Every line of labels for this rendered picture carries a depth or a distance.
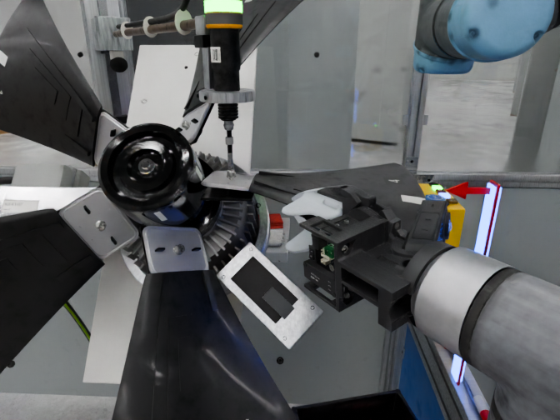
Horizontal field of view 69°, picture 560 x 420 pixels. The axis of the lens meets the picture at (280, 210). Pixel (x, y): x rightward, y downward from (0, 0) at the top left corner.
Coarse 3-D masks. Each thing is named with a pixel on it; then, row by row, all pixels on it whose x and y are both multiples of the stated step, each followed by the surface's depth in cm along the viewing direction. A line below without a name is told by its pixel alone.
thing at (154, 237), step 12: (144, 228) 51; (156, 228) 52; (168, 228) 53; (180, 228) 55; (192, 228) 56; (144, 240) 50; (156, 240) 51; (168, 240) 53; (180, 240) 54; (192, 240) 56; (156, 252) 50; (168, 252) 52; (192, 252) 55; (204, 252) 56; (156, 264) 50; (168, 264) 51; (180, 264) 52; (192, 264) 54; (204, 264) 55
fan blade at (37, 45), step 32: (32, 0) 59; (32, 32) 59; (0, 64) 62; (32, 64) 60; (64, 64) 57; (32, 96) 61; (64, 96) 58; (96, 96) 56; (0, 128) 66; (32, 128) 63; (64, 128) 60; (96, 128) 57
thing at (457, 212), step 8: (424, 184) 92; (424, 192) 87; (432, 192) 87; (448, 208) 78; (456, 208) 78; (464, 208) 78; (456, 216) 78; (456, 224) 79; (456, 232) 80; (448, 240) 80; (456, 240) 80
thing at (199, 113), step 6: (198, 108) 59; (204, 108) 57; (192, 114) 60; (198, 114) 58; (204, 114) 55; (186, 120) 62; (198, 120) 56; (180, 126) 62; (192, 126) 57; (198, 126) 55; (186, 132) 58; (192, 132) 56; (192, 138) 55
